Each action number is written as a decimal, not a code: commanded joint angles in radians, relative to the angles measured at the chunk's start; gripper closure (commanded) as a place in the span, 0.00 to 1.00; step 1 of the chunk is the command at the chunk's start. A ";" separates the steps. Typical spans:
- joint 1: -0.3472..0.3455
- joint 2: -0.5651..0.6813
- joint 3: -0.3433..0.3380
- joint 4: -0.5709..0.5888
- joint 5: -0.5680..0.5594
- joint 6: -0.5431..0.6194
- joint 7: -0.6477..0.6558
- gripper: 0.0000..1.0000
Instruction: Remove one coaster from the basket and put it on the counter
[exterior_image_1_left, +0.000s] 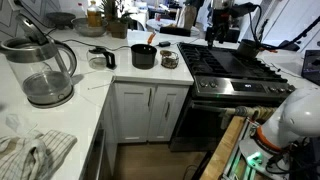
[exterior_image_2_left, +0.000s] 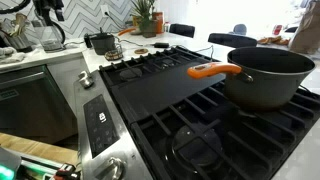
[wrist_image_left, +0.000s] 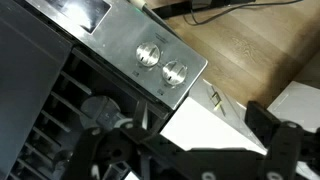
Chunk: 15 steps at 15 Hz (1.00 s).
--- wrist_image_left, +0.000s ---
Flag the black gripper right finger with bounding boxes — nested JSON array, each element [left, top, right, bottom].
[[245, 101, 320, 180]]

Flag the black cable on floor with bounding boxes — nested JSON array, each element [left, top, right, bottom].
[[181, 0, 304, 26]]

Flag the silver stove knob upper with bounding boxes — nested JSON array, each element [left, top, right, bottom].
[[136, 42, 161, 67]]

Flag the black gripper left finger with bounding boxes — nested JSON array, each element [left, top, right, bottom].
[[61, 127, 187, 180]]

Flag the stainless steel gas stove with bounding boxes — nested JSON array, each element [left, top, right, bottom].
[[0, 0, 207, 180]]

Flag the silver stove knob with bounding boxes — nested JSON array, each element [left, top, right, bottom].
[[162, 61, 187, 86], [136, 42, 161, 67]]

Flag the white cabinet with handle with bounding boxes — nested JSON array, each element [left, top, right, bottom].
[[161, 79, 266, 154]]

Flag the silver stove knob lower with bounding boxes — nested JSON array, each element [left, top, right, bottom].
[[162, 61, 187, 86]]

